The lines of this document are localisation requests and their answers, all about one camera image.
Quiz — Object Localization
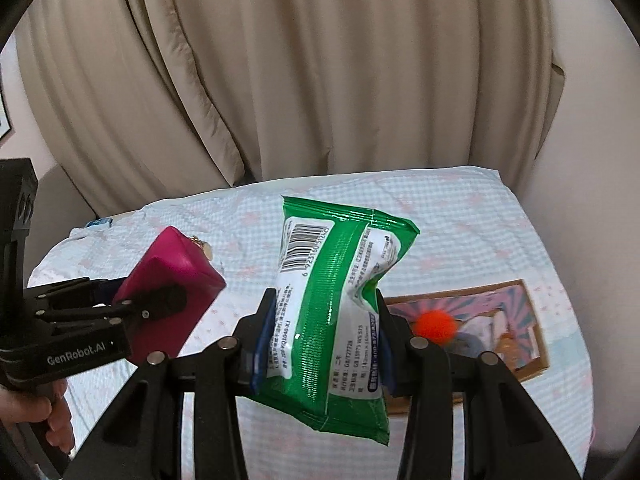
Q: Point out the person's left hand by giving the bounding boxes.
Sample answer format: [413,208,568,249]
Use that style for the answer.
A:
[0,379,75,454]

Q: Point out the green wet wipes pack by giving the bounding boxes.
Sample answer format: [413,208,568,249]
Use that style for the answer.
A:
[254,196,420,444]

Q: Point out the grey cloth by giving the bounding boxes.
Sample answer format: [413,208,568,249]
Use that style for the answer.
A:
[459,310,508,350]

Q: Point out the orange plush strawberry toy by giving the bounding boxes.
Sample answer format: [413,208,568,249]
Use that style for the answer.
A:
[412,310,458,346]

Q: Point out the beige curtain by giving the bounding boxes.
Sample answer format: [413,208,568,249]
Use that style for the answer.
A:
[15,0,564,216]

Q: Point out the magenta pouch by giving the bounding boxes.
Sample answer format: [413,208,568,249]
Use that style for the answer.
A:
[115,226,226,365]

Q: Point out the pink patterned cardboard box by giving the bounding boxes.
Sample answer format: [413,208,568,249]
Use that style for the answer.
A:
[384,278,551,416]

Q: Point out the framed picture on wall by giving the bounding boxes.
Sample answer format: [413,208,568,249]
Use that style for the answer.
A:
[0,88,12,140]

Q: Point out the brown plush toy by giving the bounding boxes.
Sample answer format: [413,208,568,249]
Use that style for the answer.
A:
[495,333,520,370]

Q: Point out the small blue item on bed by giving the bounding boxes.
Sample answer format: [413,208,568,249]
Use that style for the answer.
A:
[85,218,113,229]

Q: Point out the dark grey fuzzy sock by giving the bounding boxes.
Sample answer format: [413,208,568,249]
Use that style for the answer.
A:
[445,333,485,359]

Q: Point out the light blue checkered bedspread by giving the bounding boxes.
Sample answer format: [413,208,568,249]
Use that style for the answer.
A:
[28,167,593,479]

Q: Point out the beige headboard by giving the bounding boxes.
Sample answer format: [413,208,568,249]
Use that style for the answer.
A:
[24,166,96,281]

